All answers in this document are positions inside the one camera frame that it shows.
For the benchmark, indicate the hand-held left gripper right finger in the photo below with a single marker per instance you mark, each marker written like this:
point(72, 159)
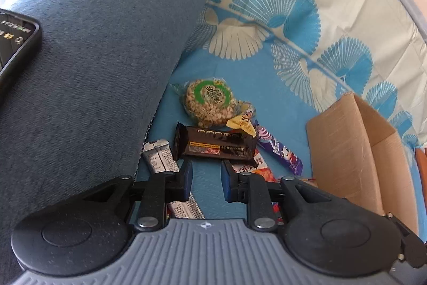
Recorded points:
point(227, 183)

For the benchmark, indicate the black remote control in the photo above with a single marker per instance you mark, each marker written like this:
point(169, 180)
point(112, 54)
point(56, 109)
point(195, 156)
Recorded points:
point(13, 44)

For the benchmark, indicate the blue fan-print sheet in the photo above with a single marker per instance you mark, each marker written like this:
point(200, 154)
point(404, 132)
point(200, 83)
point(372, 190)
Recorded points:
point(267, 88)

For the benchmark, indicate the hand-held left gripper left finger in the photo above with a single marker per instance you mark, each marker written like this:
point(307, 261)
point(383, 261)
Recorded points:
point(185, 181)

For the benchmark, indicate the green label peanut packet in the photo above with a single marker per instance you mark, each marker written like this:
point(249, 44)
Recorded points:
point(206, 101)

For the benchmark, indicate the brown cardboard box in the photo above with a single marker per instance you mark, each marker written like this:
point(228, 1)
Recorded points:
point(340, 151)

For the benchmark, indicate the red snack packet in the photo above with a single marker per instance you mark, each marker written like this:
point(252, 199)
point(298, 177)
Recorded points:
point(258, 168)

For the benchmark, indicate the yellow snack packet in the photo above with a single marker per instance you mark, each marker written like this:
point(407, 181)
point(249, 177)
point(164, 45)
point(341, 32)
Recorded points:
point(241, 124)

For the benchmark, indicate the purple snack stick packet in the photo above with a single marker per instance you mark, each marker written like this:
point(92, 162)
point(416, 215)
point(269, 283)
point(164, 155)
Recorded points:
point(277, 146)

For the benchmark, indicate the silver snack packet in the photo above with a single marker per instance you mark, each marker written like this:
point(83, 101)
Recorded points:
point(160, 156)

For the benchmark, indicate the black chocolate bar packet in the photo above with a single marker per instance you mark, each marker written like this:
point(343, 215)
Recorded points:
point(213, 143)

